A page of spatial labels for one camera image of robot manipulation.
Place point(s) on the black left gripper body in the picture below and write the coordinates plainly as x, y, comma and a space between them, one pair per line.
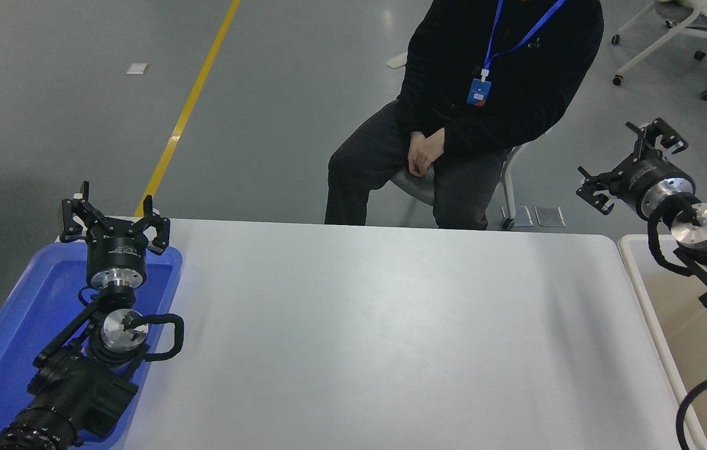
115, 251

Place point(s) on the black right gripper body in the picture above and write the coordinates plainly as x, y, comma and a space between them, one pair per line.
644, 175

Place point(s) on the large pale dustbin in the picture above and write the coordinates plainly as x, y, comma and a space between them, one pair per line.
672, 325

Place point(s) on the person's left hand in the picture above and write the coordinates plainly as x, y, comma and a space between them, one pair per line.
433, 151

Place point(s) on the person's right hand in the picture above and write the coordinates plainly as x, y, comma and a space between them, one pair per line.
417, 149

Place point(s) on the grey metal floor plate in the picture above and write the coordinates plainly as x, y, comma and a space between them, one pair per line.
523, 215
549, 215

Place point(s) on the white rolling chair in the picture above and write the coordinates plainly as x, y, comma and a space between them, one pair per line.
653, 50

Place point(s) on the white chair under person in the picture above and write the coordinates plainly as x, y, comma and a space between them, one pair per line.
506, 187

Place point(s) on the blue plastic tray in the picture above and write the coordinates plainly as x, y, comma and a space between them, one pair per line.
15, 325

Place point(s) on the seated person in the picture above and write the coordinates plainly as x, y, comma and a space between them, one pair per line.
453, 94

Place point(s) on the white object behind person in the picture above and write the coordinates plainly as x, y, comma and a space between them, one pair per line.
396, 60

